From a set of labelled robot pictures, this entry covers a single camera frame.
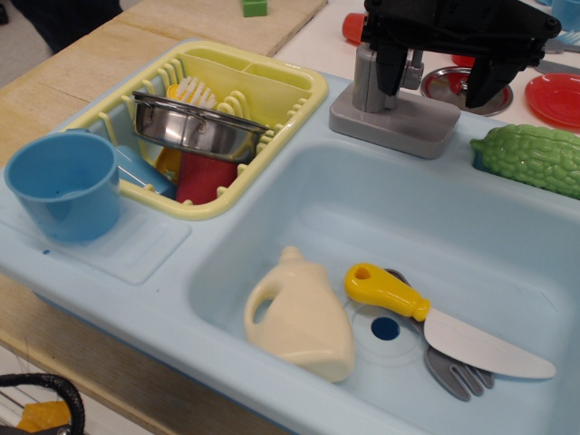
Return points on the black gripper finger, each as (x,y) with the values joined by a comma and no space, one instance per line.
(390,61)
(489,75)

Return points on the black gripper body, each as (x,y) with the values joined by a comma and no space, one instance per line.
(510,29)

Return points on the grey faucet lever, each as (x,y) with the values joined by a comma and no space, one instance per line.
(413,71)

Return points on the steel pot lid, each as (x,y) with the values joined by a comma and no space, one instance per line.
(450,85)

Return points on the grey plastic spatula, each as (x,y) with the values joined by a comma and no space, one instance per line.
(568,42)

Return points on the red cup lying down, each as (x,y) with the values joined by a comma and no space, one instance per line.
(352,27)

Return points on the blue plastic cup far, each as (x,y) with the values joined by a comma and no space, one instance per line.
(567,12)

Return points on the blue plastic cup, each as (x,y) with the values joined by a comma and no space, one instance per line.
(68,184)
(567,12)

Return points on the grey toy faucet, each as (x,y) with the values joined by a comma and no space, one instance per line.
(405,122)

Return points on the red plastic plate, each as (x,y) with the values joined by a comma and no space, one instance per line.
(554,97)

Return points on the green toy bitter gourd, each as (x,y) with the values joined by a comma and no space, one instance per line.
(537,156)

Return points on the green toy block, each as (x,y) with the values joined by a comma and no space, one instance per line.
(254,8)

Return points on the white bristle dish brush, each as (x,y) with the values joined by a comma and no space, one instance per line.
(193,91)

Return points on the yellow dish drying rack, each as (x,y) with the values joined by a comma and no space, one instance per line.
(279,95)

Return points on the red plastic cup in rack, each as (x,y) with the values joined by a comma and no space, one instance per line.
(200,178)

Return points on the stainless steel pan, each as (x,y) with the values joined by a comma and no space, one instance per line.
(195,130)

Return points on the orange item in rack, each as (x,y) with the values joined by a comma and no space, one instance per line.
(168,164)

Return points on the wooden board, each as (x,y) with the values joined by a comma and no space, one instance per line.
(223,22)

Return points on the light blue toy sink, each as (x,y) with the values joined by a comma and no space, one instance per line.
(150,317)

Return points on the cream toy detergent bottle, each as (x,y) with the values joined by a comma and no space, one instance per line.
(294,314)

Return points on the blue plastic item in rack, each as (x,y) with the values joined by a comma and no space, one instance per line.
(132,167)

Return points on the grey plastic fork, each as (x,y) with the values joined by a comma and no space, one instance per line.
(460,380)

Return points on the yellow cloth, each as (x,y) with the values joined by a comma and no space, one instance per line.
(44,416)

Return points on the yellow handled toy knife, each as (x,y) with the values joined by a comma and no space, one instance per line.
(368,284)

